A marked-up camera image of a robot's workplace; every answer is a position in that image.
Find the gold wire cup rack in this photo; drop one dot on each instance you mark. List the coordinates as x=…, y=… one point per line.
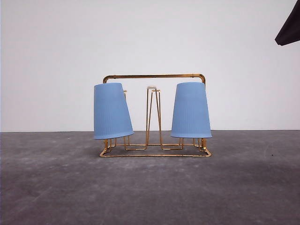
x=152, y=151

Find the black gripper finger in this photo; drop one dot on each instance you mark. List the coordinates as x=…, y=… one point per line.
x=290, y=31

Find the blue ribbed cup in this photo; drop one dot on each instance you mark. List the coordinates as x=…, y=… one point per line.
x=190, y=115
x=111, y=112

